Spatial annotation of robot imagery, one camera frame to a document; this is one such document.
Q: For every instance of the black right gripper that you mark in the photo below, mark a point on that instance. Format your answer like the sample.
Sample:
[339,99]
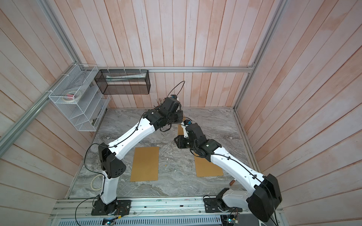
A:
[180,141]

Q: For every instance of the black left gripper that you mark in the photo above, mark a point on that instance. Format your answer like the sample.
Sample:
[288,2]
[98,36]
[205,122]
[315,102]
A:
[175,116]

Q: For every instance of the brown kraft file bag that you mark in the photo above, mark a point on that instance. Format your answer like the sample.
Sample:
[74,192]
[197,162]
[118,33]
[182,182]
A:
[145,164]
[204,168]
[180,129]

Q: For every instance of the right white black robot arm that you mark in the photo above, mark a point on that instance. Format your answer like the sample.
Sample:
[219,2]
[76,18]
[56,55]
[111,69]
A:
[262,194]

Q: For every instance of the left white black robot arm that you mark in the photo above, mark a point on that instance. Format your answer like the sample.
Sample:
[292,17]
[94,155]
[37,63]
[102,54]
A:
[111,155]

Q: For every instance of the bundle of pens and pencils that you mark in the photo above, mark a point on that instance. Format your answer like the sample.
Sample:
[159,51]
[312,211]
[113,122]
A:
[160,101]

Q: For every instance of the tape roll on shelf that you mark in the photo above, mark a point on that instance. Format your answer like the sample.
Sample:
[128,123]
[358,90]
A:
[71,96]

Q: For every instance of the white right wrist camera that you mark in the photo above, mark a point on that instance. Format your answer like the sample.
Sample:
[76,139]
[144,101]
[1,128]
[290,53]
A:
[185,124]

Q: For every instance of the black mesh wall basket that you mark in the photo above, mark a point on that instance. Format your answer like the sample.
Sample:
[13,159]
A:
[123,81]

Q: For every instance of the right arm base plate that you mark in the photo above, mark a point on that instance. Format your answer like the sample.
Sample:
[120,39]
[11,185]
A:
[215,205]

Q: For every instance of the white wire mesh shelf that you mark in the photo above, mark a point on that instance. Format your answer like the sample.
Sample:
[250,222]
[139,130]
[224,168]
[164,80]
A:
[87,113]

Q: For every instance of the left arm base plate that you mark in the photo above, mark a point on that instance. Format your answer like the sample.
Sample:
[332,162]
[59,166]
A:
[116,207]

